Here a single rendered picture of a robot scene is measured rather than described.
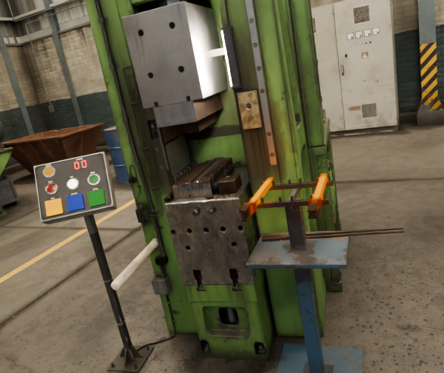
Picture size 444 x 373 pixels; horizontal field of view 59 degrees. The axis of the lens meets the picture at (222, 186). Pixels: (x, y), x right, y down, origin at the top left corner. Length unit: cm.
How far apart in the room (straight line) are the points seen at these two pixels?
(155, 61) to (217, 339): 142
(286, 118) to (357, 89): 507
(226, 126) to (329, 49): 480
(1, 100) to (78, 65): 205
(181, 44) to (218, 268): 105
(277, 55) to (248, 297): 114
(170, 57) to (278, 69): 48
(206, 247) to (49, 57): 952
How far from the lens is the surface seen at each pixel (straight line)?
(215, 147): 232
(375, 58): 683
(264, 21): 185
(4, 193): 710
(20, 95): 1137
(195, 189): 190
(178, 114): 183
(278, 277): 216
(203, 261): 198
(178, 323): 253
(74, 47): 1046
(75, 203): 198
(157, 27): 184
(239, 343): 221
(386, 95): 687
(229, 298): 206
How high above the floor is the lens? 148
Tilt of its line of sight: 16 degrees down
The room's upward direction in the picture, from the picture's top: 11 degrees counter-clockwise
